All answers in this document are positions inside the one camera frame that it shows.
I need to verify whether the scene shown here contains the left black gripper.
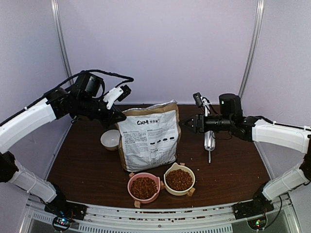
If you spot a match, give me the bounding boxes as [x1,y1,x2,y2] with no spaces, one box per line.
[76,95,126,128]

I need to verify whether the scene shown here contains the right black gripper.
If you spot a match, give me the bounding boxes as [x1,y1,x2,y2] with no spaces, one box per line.
[178,114,233,133]

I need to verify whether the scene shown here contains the silver metal scoop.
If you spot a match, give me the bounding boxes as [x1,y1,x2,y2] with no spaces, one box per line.
[204,131,216,163]

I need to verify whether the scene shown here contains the brown pet food bag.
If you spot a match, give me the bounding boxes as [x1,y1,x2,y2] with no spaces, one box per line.
[116,100,181,172]

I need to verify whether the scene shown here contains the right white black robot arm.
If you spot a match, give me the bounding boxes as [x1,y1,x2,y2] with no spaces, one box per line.
[180,93,311,215]

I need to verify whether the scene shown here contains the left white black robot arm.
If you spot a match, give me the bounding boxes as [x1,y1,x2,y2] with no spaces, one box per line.
[0,70,134,216]

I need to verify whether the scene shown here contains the cream cat-ear pet bowl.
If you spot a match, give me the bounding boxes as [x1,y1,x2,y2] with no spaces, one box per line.
[164,163,196,196]

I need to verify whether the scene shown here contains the pink pet bowl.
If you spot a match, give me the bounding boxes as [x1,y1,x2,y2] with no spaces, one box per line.
[127,172,160,203]

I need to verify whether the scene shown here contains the white ceramic bowl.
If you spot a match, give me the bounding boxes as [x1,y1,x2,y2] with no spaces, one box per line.
[100,130,120,151]

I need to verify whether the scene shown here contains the brown kibble in cream bowl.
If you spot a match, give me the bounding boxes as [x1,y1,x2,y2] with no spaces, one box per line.
[166,169,193,191]

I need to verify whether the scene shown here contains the brown kibble in pink bowl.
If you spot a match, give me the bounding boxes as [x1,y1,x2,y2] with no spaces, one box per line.
[130,177,157,200]

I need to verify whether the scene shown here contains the wooden bowl stand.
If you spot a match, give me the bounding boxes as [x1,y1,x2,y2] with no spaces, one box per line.
[130,163,195,208]

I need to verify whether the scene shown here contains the right circuit board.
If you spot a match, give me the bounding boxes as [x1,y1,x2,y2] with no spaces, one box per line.
[247,218,267,231]

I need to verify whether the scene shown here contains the circuit board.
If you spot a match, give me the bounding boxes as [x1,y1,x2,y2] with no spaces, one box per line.
[247,218,267,231]
[52,216,74,231]

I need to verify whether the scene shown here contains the left circuit board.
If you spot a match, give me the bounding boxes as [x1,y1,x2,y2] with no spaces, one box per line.
[52,216,74,231]

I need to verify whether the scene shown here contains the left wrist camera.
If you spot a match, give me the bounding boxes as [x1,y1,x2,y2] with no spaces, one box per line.
[103,85,131,110]

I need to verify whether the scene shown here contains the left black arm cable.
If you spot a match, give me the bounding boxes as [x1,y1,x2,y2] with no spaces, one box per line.
[0,69,134,127]

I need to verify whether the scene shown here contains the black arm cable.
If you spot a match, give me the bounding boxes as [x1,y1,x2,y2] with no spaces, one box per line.
[0,69,134,127]
[272,189,284,226]

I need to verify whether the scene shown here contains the front aluminium rail frame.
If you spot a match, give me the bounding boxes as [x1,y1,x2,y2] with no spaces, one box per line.
[24,190,296,233]

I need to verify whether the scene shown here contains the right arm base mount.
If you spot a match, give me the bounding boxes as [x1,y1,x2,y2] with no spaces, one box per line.
[232,185,274,219]

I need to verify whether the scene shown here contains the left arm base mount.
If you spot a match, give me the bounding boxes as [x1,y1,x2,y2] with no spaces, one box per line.
[41,183,87,220]

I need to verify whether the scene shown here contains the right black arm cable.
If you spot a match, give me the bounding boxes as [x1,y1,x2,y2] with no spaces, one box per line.
[272,189,284,226]

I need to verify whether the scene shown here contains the left aluminium corner post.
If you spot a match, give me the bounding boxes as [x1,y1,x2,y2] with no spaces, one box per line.
[51,0,72,78]

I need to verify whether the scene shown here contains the aluminium corner post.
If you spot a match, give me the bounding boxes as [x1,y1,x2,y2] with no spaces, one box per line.
[239,0,265,99]
[51,0,72,78]

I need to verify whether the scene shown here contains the right aluminium corner post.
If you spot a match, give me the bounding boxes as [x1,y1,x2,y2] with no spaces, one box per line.
[239,0,265,99]

